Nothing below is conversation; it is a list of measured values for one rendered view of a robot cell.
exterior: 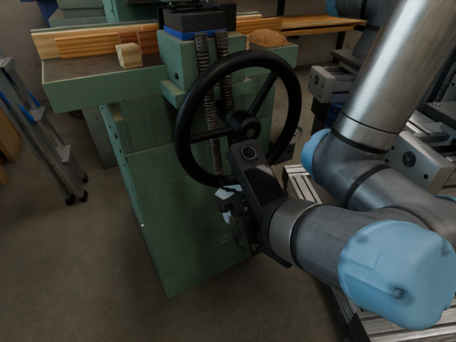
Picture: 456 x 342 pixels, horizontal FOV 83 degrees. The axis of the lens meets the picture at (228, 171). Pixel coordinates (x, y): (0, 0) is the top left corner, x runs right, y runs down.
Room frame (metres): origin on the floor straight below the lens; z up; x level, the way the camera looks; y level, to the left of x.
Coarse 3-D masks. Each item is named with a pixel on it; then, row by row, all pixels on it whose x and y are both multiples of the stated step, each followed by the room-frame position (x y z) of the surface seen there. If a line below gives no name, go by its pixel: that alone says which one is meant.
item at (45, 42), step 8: (240, 16) 0.87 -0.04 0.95; (248, 16) 0.88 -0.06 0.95; (256, 16) 0.90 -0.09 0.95; (136, 24) 0.73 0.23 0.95; (144, 24) 0.73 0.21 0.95; (48, 32) 0.64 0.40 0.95; (56, 32) 0.64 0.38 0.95; (64, 32) 0.64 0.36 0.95; (72, 32) 0.65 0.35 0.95; (80, 32) 0.66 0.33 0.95; (88, 32) 0.67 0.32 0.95; (96, 32) 0.67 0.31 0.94; (104, 32) 0.68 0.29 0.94; (112, 32) 0.69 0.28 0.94; (40, 40) 0.62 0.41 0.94; (48, 40) 0.62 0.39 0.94; (40, 48) 0.61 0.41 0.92; (48, 48) 0.62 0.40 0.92; (56, 48) 0.63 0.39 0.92; (40, 56) 0.61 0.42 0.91; (48, 56) 0.62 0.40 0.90; (56, 56) 0.63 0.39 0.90
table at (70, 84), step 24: (264, 48) 0.71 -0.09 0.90; (288, 48) 0.74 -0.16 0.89; (48, 72) 0.52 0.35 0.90; (72, 72) 0.52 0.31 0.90; (96, 72) 0.52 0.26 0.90; (120, 72) 0.53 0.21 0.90; (144, 72) 0.55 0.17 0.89; (264, 72) 0.70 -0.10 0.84; (48, 96) 0.46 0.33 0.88; (72, 96) 0.48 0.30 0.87; (96, 96) 0.50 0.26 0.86; (120, 96) 0.52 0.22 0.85; (144, 96) 0.54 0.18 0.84; (168, 96) 0.52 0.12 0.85; (216, 96) 0.52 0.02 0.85
